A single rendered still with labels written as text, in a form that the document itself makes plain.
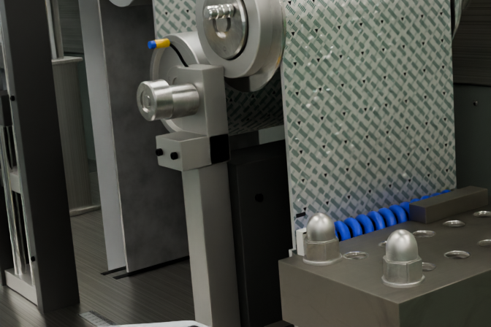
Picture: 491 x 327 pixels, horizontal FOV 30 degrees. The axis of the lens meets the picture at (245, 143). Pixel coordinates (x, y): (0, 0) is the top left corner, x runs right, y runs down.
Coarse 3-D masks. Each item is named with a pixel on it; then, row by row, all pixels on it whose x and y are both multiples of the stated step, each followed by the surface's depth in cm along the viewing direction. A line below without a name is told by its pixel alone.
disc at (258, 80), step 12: (276, 0) 87; (276, 12) 87; (276, 24) 87; (276, 36) 88; (276, 48) 88; (276, 60) 88; (264, 72) 90; (228, 84) 96; (240, 84) 94; (252, 84) 92; (264, 84) 91
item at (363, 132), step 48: (432, 48) 100; (288, 96) 89; (336, 96) 93; (384, 96) 97; (432, 96) 101; (288, 144) 90; (336, 144) 94; (384, 144) 97; (432, 144) 102; (336, 192) 94; (384, 192) 98; (432, 192) 102
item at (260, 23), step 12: (204, 0) 94; (252, 0) 87; (264, 0) 87; (252, 12) 88; (264, 12) 87; (252, 24) 88; (264, 24) 87; (204, 36) 95; (252, 36) 88; (264, 36) 88; (204, 48) 96; (252, 48) 89; (264, 48) 88; (216, 60) 94; (228, 60) 92; (240, 60) 91; (252, 60) 89; (264, 60) 90; (228, 72) 93; (240, 72) 91; (252, 72) 91
